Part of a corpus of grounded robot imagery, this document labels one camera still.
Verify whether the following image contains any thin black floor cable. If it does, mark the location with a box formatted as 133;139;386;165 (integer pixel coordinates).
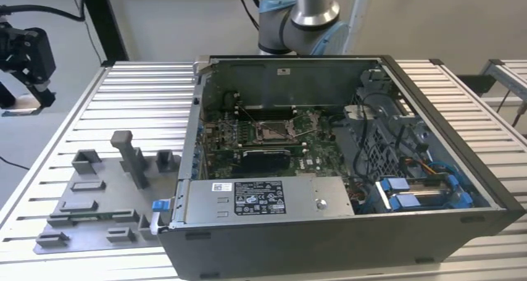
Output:
0;156;31;171

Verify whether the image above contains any black wire in case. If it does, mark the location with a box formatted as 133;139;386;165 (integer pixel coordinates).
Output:
353;91;373;180

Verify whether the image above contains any thick black gripper cable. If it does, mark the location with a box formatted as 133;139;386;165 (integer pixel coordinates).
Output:
0;4;86;23

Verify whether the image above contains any thin wire locking lever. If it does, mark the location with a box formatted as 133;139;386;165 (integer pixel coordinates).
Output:
240;106;261;125

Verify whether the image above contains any silver square CPU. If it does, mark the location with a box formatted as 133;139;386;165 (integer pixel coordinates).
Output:
0;106;42;117

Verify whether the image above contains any silver power supply unit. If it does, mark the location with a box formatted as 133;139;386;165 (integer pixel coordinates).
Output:
180;177;356;225

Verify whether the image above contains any black RAM slot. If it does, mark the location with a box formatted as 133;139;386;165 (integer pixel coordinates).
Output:
233;104;300;115
236;141;308;149

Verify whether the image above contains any metal socket cover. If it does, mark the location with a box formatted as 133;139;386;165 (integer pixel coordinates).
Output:
289;109;321;139

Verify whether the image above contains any green motherboard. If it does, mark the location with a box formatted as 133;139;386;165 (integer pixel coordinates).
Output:
198;107;356;183

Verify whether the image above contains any black frame post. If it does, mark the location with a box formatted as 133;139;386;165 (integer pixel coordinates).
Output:
79;0;130;67

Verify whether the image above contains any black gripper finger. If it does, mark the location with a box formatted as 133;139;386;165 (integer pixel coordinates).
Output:
19;75;57;109
0;80;18;109

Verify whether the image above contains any hard disk in blue carrier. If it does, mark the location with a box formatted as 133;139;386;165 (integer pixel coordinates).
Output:
388;190;474;213
377;174;461;195

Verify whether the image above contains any orange wire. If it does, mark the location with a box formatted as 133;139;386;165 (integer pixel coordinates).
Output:
404;158;437;174

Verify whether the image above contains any black open PC case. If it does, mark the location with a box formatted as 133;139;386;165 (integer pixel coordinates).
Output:
157;54;527;279

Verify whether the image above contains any aluminium frame side table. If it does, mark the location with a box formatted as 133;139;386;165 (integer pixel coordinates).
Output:
478;58;527;109

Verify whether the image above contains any CPU socket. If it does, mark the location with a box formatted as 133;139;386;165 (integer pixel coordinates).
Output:
250;119;297;143

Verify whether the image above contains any blue wire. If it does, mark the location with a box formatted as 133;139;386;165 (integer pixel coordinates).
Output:
424;159;458;177

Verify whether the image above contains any grey plastic parts rack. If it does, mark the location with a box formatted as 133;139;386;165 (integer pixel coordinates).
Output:
31;129;184;256

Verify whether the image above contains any grey metal drive cage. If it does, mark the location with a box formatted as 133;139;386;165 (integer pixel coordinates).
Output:
332;86;429;183

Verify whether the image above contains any black graphics card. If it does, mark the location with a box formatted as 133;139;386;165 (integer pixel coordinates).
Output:
241;149;292;174

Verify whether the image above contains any green RAM stick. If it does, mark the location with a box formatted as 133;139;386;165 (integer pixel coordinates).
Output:
47;211;136;222

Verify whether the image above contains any blue plastic case latch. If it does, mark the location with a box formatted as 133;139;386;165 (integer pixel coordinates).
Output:
150;199;172;214

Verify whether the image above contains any black cable behind arm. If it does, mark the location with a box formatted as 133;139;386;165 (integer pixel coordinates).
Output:
233;0;261;30

